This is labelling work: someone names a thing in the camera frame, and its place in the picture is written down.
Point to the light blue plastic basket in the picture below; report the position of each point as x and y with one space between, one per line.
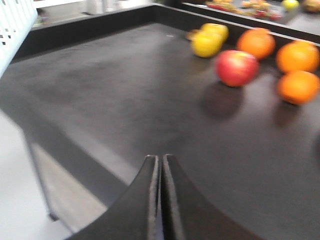
17 17

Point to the pink red apple far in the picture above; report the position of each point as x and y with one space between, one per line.
236 68

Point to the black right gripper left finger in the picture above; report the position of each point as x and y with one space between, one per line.
134 215

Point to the black back left tray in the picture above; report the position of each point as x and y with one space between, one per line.
296 19

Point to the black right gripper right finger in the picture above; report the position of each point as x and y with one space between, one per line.
187 214

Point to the yellow pear lower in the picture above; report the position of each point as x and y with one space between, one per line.
206 44

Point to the small orange tangerine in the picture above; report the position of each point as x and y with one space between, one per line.
298 87

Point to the black tray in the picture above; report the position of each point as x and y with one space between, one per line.
94 97
296 19

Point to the orange far left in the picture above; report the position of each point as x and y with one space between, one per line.
258 42

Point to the black left front tray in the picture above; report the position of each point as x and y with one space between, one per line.
94 97

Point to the orange with navel left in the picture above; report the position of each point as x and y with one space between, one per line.
298 55

